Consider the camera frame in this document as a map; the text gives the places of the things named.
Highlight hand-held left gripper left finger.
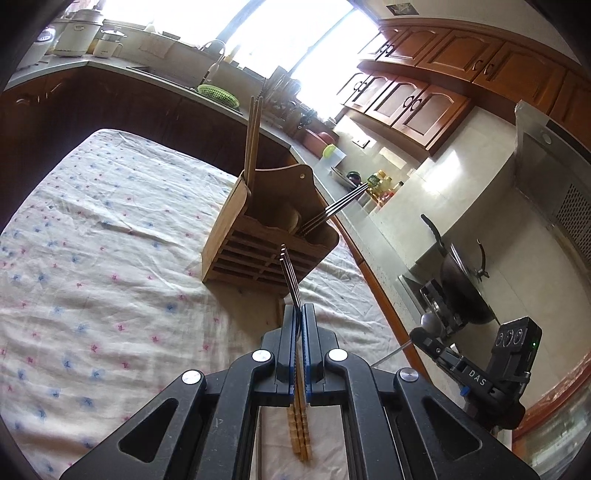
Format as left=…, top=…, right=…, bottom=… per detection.
left=60, top=302, right=301, bottom=480

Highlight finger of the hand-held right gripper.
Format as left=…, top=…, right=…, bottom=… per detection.
left=410, top=326, right=463, bottom=371

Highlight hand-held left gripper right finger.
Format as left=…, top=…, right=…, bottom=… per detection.
left=301, top=304, right=539, bottom=480

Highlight metal spoon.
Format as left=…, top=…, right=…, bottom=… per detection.
left=373, top=313, right=445, bottom=369

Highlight wooden utensil holder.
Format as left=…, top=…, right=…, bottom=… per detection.
left=201, top=165, right=340, bottom=288

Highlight metal chopstick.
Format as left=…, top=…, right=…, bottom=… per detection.
left=301, top=185, right=371, bottom=230
left=299, top=182, right=370, bottom=228
left=303, top=187, right=373, bottom=234

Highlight gas stove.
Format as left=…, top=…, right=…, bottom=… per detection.
left=399, top=274, right=467, bottom=337

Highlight black wok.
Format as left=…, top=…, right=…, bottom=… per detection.
left=420, top=215, right=497, bottom=324

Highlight grey kitchen countertop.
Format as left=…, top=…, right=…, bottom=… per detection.
left=4, top=58, right=416, bottom=333

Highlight seasoning bottles group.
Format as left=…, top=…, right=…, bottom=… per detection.
left=367, top=171, right=386, bottom=204

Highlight floral white tablecloth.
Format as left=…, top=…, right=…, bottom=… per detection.
left=0, top=128, right=407, bottom=480

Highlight steel range hood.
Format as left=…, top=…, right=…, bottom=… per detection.
left=515, top=99, right=591, bottom=245

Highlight clear cup with green lid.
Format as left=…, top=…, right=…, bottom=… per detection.
left=323, top=144, right=347, bottom=169

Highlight dish drying rack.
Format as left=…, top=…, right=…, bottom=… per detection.
left=263, top=65, right=303, bottom=121

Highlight green plastic colander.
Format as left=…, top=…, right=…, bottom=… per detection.
left=198, top=84, right=241, bottom=109

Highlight dark wooden base cabinets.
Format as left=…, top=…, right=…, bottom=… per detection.
left=0, top=69, right=291, bottom=222

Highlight chrome faucet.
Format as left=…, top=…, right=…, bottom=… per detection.
left=201, top=39, right=232, bottom=88

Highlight kitchen window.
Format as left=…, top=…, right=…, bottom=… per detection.
left=99, top=0, right=370, bottom=93

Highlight small white electric pot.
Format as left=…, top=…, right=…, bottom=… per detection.
left=95, top=28, right=127, bottom=61

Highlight tall white rice cooker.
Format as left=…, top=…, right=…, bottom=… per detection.
left=55, top=7, right=105, bottom=58

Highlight white pink rice cooker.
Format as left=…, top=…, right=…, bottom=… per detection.
left=30, top=25, right=57, bottom=61

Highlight wooden wall cabinets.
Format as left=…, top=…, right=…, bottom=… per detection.
left=337, top=16, right=591, bottom=155

